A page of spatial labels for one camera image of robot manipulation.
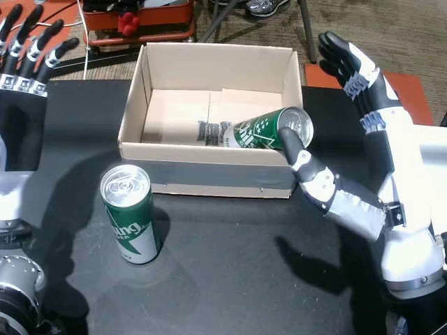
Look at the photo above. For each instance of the open cardboard box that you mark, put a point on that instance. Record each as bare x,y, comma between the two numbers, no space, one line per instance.
181,115

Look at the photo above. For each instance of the orange tool cart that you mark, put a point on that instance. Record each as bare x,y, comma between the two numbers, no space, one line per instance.
164,15

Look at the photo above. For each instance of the black metal bar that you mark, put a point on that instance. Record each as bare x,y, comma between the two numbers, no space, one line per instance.
111,57

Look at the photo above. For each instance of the dented green soda can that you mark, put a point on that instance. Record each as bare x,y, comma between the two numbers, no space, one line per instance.
258,132

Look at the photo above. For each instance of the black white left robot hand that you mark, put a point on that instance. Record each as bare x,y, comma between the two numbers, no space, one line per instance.
21,132

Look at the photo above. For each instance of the grey metal chair leg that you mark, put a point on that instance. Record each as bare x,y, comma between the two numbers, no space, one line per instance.
308,31
218,21

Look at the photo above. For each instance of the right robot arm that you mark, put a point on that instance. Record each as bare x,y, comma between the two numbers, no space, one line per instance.
419,307

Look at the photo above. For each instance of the smooth green soda can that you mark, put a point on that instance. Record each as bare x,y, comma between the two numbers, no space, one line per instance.
132,227

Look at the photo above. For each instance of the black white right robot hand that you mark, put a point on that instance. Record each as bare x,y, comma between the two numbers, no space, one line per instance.
405,209

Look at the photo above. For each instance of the grey running shoe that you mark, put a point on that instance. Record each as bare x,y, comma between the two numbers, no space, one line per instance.
265,7

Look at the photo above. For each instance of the red rubber toy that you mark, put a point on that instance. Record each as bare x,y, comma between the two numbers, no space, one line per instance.
128,22

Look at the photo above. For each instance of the orange floor mat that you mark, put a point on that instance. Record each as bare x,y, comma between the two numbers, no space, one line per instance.
415,101
70,14

